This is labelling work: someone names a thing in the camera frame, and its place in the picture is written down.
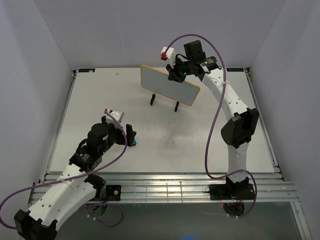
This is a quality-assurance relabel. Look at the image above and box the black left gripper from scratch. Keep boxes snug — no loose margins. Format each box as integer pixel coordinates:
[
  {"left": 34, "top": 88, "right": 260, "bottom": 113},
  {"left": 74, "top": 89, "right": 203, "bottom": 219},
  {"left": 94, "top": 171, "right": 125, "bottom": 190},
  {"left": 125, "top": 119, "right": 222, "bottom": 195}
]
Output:
[{"left": 99, "top": 116, "right": 136, "bottom": 155}]

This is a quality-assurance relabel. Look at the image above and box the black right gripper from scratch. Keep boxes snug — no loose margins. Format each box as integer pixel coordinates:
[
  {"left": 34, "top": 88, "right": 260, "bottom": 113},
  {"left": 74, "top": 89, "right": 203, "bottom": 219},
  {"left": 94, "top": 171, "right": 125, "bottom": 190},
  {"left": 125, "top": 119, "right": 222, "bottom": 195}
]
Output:
[{"left": 166, "top": 56, "right": 194, "bottom": 83}]

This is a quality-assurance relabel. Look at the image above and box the blue whiteboard eraser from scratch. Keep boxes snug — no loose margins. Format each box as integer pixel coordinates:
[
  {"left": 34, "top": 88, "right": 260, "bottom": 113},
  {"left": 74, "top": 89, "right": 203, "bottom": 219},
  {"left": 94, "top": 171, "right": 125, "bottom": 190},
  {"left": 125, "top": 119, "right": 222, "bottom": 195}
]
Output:
[{"left": 132, "top": 138, "right": 137, "bottom": 147}]

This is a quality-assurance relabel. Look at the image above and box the yellow framed whiteboard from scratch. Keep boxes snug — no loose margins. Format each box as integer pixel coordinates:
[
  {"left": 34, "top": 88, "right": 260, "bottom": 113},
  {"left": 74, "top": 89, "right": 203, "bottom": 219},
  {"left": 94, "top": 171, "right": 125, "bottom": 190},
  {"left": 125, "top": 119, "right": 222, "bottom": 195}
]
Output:
[{"left": 140, "top": 64, "right": 201, "bottom": 106}]

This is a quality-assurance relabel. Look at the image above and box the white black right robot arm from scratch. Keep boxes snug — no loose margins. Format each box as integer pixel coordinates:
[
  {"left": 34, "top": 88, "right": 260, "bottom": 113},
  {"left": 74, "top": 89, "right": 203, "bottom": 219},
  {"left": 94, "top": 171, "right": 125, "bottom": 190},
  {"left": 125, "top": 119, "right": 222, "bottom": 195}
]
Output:
[{"left": 161, "top": 40, "right": 259, "bottom": 201}]

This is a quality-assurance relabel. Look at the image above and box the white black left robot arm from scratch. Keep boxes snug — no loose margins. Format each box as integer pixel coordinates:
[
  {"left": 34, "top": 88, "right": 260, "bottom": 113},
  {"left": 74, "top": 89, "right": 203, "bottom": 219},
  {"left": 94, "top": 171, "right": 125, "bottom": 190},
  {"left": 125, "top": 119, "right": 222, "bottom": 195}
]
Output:
[{"left": 14, "top": 121, "right": 137, "bottom": 240}]

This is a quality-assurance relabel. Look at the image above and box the black metal whiteboard stand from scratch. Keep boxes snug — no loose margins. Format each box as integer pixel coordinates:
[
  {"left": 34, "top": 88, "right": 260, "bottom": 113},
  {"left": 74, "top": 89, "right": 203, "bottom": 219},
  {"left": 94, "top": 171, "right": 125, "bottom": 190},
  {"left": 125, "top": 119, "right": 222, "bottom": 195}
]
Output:
[{"left": 149, "top": 93, "right": 180, "bottom": 112}]

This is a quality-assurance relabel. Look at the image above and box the blue right table label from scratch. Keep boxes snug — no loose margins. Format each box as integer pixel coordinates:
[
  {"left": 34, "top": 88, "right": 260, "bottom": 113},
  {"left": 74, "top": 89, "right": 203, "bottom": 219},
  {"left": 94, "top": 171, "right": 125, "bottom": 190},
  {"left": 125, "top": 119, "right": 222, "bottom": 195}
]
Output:
[{"left": 226, "top": 67, "right": 244, "bottom": 72}]

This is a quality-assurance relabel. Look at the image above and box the blue table label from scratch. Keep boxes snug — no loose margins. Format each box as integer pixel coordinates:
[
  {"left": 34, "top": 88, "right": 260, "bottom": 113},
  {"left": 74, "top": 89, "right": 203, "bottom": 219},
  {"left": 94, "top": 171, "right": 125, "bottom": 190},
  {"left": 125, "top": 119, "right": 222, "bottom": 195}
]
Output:
[
  {"left": 226, "top": 67, "right": 244, "bottom": 72},
  {"left": 78, "top": 68, "right": 96, "bottom": 73}
]

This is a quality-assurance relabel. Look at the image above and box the blue left table label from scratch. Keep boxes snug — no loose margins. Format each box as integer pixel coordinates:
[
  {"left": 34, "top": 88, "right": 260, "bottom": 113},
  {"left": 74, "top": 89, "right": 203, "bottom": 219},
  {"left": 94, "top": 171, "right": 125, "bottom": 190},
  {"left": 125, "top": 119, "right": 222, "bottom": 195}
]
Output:
[{"left": 78, "top": 68, "right": 96, "bottom": 73}]

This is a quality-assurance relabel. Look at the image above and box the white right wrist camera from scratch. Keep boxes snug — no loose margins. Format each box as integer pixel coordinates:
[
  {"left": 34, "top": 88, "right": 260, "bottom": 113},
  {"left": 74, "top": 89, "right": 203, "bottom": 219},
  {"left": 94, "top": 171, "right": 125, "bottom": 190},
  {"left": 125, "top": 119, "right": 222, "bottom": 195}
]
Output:
[{"left": 160, "top": 46, "right": 177, "bottom": 68}]

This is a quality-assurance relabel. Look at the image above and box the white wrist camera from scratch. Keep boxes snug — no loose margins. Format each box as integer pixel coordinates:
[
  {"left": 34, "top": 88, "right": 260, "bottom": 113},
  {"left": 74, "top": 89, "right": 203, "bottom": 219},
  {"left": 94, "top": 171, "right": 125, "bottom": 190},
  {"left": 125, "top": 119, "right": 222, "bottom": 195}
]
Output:
[
  {"left": 103, "top": 108, "right": 125, "bottom": 129},
  {"left": 160, "top": 46, "right": 177, "bottom": 68}
]

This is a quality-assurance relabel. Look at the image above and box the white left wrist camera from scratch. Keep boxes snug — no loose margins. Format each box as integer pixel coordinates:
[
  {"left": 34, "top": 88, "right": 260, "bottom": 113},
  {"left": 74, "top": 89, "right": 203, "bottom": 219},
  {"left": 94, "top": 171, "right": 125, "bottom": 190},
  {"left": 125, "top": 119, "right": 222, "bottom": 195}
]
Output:
[{"left": 103, "top": 108, "right": 125, "bottom": 129}]

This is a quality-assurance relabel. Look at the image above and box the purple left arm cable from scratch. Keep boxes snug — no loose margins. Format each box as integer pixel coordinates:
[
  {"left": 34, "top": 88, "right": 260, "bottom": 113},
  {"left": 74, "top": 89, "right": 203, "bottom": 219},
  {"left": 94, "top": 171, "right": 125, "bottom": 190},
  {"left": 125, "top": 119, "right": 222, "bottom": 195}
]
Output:
[{"left": 0, "top": 111, "right": 130, "bottom": 230}]

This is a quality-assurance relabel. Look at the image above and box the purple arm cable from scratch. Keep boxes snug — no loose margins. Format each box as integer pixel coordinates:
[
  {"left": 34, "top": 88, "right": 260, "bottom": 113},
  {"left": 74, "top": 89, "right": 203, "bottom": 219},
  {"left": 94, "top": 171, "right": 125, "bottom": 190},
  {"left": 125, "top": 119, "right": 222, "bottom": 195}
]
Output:
[
  {"left": 0, "top": 111, "right": 130, "bottom": 230},
  {"left": 168, "top": 33, "right": 257, "bottom": 219}
]

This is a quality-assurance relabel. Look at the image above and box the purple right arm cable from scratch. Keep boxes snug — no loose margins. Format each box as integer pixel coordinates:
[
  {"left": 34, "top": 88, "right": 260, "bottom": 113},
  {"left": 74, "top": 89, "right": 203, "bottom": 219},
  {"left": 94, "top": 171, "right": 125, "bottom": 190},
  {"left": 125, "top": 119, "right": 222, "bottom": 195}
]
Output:
[{"left": 168, "top": 33, "right": 257, "bottom": 219}]

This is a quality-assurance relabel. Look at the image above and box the aluminium frame rail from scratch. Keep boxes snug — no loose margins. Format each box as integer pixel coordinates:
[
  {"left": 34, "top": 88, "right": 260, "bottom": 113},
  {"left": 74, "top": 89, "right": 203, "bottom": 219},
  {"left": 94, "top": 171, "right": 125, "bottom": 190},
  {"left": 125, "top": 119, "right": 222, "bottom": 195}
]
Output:
[{"left": 27, "top": 172, "right": 301, "bottom": 204}]

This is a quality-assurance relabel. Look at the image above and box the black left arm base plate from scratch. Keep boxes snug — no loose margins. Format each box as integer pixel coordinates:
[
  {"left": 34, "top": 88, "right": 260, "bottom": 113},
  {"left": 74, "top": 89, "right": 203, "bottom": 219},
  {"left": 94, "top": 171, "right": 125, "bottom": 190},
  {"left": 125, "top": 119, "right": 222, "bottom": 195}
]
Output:
[{"left": 94, "top": 185, "right": 122, "bottom": 202}]

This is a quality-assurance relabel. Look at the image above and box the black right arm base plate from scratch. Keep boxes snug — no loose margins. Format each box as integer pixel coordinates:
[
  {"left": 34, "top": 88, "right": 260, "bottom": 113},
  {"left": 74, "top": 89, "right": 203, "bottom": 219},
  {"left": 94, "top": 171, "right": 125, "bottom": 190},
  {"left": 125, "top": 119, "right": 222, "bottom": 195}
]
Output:
[{"left": 205, "top": 184, "right": 255, "bottom": 201}]

